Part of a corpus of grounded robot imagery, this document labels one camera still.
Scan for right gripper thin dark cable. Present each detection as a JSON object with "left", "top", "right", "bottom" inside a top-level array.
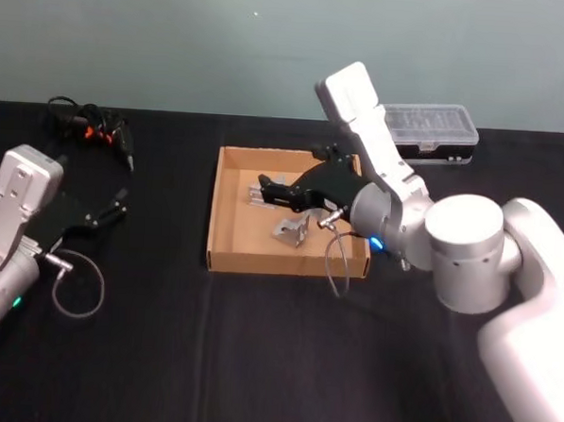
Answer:
[{"left": 315, "top": 207, "right": 360, "bottom": 300}]

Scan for gripper thin dark cable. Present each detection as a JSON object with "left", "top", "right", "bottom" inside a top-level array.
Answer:
[
  {"left": 315, "top": 207, "right": 360, "bottom": 300},
  {"left": 41, "top": 248, "right": 108, "bottom": 320}
]

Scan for left gripper thin dark cable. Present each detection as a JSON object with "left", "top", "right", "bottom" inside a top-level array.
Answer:
[{"left": 41, "top": 248, "right": 108, "bottom": 320}]

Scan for black table cloth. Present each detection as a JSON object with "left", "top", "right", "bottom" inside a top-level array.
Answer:
[{"left": 0, "top": 98, "right": 564, "bottom": 422}]

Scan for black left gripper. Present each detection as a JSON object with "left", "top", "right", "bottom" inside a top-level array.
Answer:
[{"left": 23, "top": 151, "right": 132, "bottom": 260}]

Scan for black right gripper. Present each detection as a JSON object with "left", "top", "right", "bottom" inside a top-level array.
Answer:
[{"left": 254, "top": 141, "right": 375, "bottom": 217}]

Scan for silver metal bracket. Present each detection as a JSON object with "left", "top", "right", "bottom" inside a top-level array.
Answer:
[
  {"left": 245, "top": 172, "right": 291, "bottom": 211},
  {"left": 269, "top": 211, "right": 312, "bottom": 250}
]

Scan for shallow brown cardboard tray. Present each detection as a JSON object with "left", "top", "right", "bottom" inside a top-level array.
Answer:
[{"left": 205, "top": 144, "right": 378, "bottom": 280}]

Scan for black corded tool orange parts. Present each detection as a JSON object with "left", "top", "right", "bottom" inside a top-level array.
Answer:
[{"left": 43, "top": 94, "right": 140, "bottom": 173}]

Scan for clear plastic case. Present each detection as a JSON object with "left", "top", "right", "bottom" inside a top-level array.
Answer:
[{"left": 377, "top": 100, "right": 483, "bottom": 167}]

